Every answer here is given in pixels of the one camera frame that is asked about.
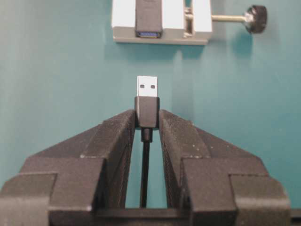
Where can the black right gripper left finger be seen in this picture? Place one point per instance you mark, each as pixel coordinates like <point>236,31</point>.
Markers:
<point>66,184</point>

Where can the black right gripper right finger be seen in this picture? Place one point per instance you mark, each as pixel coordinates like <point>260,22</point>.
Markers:
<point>218,183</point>

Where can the black female USB connector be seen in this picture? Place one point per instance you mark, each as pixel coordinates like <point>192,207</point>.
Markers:
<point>148,18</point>

